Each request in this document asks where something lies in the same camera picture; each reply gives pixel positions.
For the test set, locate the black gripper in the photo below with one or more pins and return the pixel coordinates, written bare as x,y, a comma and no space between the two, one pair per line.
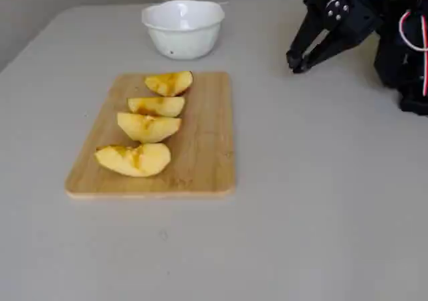
329,23

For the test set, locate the yellow apple slice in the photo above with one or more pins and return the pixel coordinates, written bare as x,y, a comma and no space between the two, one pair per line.
137,160
148,128
170,83
157,106

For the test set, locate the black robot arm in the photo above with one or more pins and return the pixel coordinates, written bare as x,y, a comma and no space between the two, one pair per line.
394,63

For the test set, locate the white ceramic bowl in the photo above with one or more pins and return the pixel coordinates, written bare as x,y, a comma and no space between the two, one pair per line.
182,38

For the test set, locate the wooden cutting board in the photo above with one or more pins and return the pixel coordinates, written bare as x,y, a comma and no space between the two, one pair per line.
204,137

